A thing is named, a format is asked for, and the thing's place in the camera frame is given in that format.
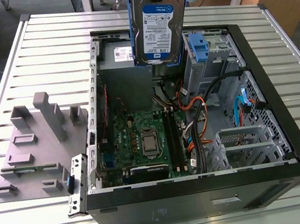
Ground grey plastic parts rack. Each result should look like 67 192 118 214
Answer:
0 86 99 206

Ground hard disk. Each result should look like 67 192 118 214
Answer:
125 0 199 71

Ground thin grey wire bundle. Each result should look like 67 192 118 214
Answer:
180 119 199 141

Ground green motherboard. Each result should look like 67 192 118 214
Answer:
89 104 200 188

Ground black RAM slot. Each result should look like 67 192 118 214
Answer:
162 106 182 175
169 105 189 174

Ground grey metal drive cage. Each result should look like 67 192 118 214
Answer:
177 25 250 105

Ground black desktop PC case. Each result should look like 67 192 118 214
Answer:
63 3 300 224

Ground silver CPU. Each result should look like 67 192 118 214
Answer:
141 133 161 153

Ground thick black cable pair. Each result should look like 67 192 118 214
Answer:
185 69 257 174

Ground orange yellow power wire bundle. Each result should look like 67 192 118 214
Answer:
150 76 214 158

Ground disk power wire black plug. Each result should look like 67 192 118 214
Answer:
241 96 268 116

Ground thin red twisted wire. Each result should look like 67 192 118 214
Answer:
94 83 115 146

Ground green RAM stick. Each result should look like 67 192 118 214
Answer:
13 163 59 176

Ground grey power supply unit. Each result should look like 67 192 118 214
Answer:
93 37 159 118

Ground grey card retention bracket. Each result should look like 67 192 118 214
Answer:
60 152 95 219

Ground metal CPU socket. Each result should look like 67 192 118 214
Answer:
138 126 165 160

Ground black graphics card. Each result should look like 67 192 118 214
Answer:
120 161 173 185

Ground grey metal disk bay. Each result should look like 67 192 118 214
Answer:
205 119 297 173

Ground blue data wire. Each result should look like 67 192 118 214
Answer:
230 84 253 128

